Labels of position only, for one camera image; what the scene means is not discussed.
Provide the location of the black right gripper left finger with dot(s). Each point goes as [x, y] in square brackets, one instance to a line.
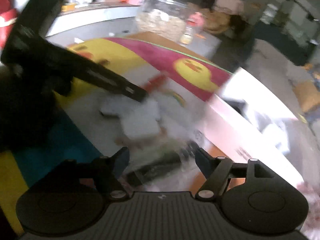
[107, 171]

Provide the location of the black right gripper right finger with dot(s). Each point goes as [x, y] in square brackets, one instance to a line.
[216, 172]

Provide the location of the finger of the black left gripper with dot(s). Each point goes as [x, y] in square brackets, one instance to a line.
[87, 63]

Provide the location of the black remote control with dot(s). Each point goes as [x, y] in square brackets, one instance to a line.
[156, 169]

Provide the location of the small white product box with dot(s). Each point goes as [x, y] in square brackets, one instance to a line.
[139, 120]

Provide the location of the red object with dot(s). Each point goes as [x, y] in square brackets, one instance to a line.
[154, 83]

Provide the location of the pink open cardboard box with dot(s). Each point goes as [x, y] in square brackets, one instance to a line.
[245, 120]

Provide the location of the colourful cartoon play mat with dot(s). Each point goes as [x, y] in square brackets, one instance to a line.
[36, 132]

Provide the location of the glass jar of snacks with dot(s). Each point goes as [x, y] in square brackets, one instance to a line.
[167, 18]

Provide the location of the yellow cushion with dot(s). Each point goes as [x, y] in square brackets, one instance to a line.
[307, 96]

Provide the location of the grey covered sofa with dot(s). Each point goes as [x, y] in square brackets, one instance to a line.
[282, 75]

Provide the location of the baby bottle red cap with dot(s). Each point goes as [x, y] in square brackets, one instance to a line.
[188, 34]

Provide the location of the dark cabinet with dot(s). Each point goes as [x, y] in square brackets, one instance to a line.
[288, 47]

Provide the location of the yellow rocking toy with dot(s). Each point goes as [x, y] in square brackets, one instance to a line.
[215, 22]

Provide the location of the pink clothes pile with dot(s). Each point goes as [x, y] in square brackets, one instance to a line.
[231, 7]

